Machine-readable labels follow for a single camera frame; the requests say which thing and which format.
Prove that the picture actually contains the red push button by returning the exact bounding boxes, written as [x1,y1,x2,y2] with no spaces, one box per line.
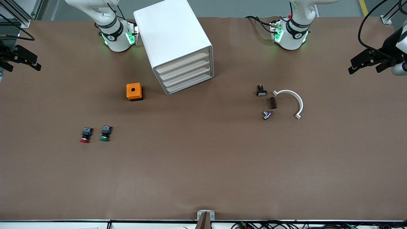
[79,127,94,144]

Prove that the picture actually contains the green push button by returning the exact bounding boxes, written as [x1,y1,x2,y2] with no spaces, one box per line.
[99,125,112,142]

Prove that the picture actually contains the orange button box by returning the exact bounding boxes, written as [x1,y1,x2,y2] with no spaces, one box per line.
[126,83,144,102]

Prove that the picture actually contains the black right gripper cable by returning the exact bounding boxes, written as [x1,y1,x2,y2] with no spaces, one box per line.
[0,13,35,41]

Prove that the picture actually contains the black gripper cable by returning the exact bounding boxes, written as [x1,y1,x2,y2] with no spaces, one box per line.
[0,13,35,41]
[358,0,407,59]

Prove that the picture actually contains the aluminium frame profile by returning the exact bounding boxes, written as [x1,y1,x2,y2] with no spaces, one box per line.
[380,0,407,25]
[0,0,32,28]

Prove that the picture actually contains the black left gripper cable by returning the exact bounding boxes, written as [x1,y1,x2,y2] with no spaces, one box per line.
[358,0,407,59]

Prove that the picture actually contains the white curved plastic bracket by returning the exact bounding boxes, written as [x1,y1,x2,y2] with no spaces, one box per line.
[272,90,304,120]

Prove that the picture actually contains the black arm base cable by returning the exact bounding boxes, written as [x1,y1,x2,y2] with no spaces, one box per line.
[245,15,274,33]

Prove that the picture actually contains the tangled cable bundle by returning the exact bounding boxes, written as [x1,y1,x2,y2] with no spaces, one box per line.
[231,220,407,229]

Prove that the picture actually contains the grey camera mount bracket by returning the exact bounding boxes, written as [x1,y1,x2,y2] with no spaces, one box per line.
[195,210,215,229]

